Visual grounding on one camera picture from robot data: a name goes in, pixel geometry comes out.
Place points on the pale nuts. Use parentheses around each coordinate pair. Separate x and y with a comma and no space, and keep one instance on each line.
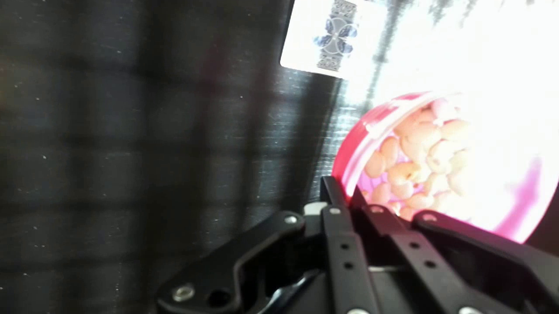
(420,157)

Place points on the pink plastic bowl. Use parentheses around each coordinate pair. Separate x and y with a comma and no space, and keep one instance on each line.
(356,157)

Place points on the barcode label card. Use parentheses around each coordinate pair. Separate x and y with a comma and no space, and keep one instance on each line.
(326,40)

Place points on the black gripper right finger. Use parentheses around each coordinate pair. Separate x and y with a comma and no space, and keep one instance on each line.
(466,262)

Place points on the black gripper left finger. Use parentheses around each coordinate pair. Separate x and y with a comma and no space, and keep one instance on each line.
(246,255)

